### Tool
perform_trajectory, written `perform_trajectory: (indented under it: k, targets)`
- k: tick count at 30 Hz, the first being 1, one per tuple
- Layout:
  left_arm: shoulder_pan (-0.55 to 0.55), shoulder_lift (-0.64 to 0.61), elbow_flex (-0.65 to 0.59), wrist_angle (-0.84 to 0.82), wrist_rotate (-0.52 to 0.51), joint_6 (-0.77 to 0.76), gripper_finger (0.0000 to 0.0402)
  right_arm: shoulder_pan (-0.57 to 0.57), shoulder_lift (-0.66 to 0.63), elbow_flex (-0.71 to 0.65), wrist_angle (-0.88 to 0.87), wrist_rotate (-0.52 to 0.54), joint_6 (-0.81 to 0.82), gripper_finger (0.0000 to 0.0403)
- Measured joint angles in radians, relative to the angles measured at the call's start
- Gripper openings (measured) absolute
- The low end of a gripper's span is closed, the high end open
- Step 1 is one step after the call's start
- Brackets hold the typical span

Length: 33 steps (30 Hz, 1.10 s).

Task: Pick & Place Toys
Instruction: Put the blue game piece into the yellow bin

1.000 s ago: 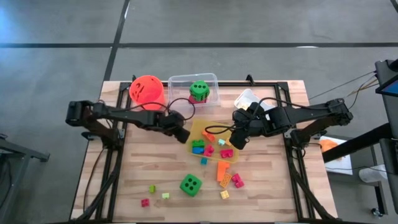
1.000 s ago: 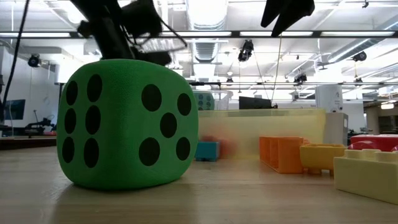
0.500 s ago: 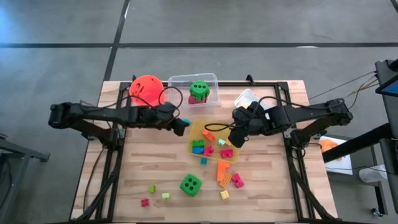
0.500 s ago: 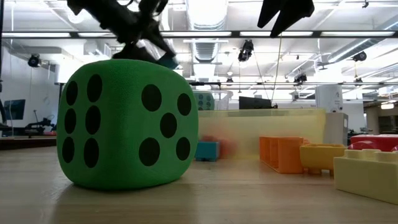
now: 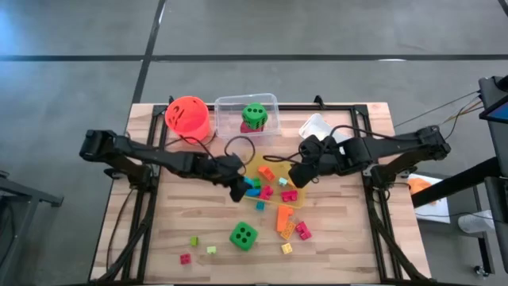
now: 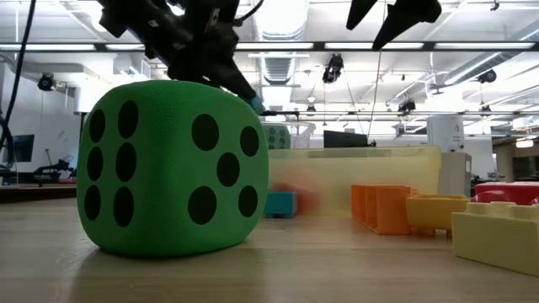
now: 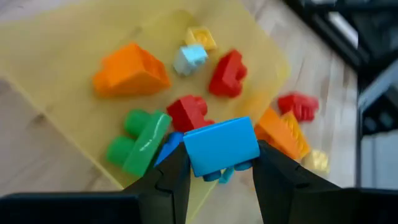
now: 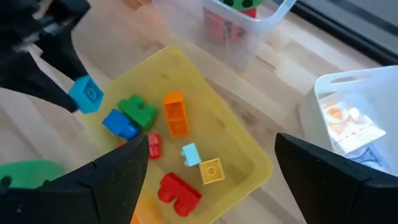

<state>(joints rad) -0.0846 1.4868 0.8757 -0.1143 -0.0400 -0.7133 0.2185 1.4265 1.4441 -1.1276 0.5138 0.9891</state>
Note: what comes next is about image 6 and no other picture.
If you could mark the dark wall monitor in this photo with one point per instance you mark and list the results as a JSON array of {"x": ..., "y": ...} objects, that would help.
[{"x": 24, "y": 147}]

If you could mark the pale yellow toy brick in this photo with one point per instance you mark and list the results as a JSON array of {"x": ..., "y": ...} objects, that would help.
[{"x": 497, "y": 244}]

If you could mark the green foam die black dots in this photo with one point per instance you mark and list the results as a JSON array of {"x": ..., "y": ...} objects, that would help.
[
  {"x": 276, "y": 136},
  {"x": 168, "y": 168}
]

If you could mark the silver ventilation duct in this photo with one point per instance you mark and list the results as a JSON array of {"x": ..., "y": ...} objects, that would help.
[{"x": 280, "y": 25}]

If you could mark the yellow translucent tray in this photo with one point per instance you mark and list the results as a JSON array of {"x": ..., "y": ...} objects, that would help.
[{"x": 358, "y": 168}]

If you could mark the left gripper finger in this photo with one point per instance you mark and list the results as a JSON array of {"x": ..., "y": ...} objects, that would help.
[{"x": 236, "y": 80}]

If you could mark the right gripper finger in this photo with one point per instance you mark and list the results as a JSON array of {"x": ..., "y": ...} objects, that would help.
[
  {"x": 361, "y": 10},
  {"x": 408, "y": 14}
]

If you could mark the background black robot arm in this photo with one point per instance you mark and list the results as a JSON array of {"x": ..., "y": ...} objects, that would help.
[{"x": 52, "y": 170}]

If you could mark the red toy brick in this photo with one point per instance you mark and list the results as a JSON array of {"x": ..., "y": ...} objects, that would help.
[
  {"x": 307, "y": 201},
  {"x": 505, "y": 191}
]

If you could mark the white cylindrical appliance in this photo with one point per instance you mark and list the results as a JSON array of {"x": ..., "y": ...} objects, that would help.
[{"x": 446, "y": 134}]

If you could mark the black desk monitor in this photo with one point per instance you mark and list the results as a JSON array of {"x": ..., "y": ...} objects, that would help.
[{"x": 345, "y": 139}]

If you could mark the small teal toy brick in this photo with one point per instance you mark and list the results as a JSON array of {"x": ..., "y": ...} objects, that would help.
[
  {"x": 255, "y": 103},
  {"x": 281, "y": 203}
]

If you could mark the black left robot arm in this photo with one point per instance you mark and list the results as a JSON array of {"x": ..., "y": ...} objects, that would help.
[{"x": 139, "y": 21}]

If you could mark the large orange toy brick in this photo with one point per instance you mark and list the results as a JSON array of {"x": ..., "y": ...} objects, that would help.
[{"x": 381, "y": 208}]

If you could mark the black ceiling spotlight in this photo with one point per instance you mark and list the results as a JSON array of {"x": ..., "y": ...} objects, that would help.
[
  {"x": 46, "y": 82},
  {"x": 333, "y": 67},
  {"x": 407, "y": 106},
  {"x": 487, "y": 76},
  {"x": 311, "y": 110}
]

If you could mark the yellow-orange long toy brick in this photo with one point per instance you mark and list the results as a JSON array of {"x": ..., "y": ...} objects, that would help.
[{"x": 436, "y": 212}]

